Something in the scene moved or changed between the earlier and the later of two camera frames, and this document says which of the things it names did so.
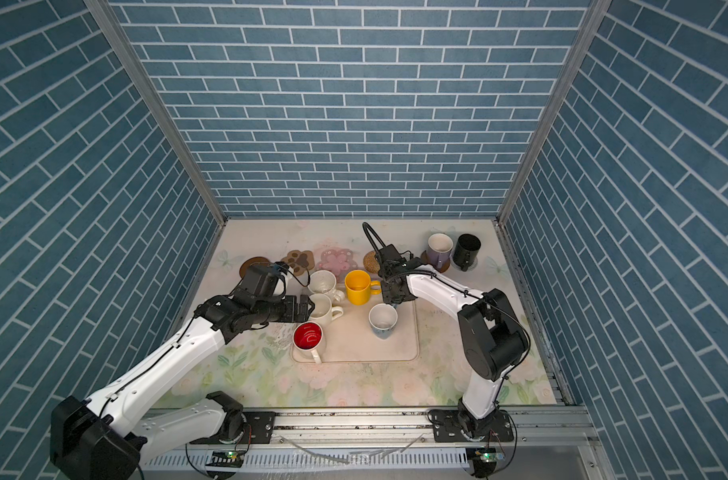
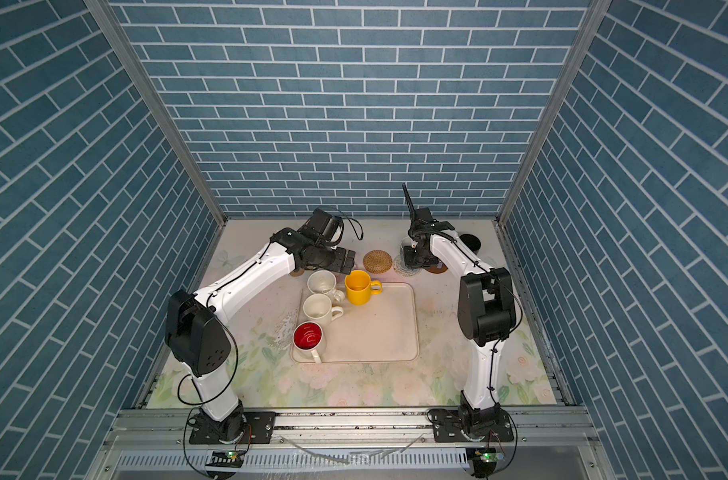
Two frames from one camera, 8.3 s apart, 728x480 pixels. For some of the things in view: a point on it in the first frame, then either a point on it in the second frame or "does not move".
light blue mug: [383, 317] → [408, 241]
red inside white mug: [307, 336] does not move
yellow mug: [359, 287] does not move
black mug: [466, 250] does not move
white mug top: [323, 282] does not move
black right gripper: [385, 293] → [409, 261]
